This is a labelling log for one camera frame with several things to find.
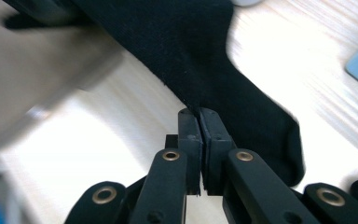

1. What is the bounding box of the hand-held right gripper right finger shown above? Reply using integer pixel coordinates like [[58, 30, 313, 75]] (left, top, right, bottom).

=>
[[199, 106, 237, 197]]

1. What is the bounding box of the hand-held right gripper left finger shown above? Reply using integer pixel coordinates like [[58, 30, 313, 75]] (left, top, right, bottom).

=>
[[165, 107, 203, 196]]

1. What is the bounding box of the black sock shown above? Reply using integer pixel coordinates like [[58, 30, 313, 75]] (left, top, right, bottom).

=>
[[3, 0, 306, 188]]

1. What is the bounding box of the white compartment box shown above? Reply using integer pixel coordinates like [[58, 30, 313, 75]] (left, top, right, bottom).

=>
[[231, 0, 262, 7]]

